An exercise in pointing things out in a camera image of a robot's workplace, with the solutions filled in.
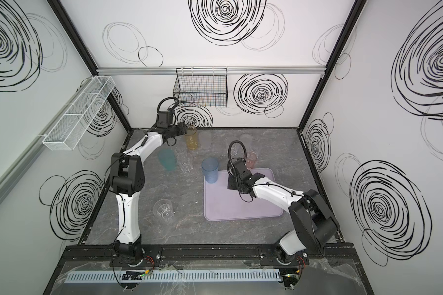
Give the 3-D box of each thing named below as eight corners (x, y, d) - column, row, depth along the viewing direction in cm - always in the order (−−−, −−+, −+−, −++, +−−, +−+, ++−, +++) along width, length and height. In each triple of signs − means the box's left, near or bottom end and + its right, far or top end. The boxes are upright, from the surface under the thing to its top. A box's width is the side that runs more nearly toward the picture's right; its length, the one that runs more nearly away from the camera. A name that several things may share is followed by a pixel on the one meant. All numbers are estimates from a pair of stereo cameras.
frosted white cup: (199, 149, 113) (198, 141, 107) (200, 138, 118) (199, 131, 113) (211, 149, 113) (210, 141, 107) (211, 138, 118) (211, 131, 113)
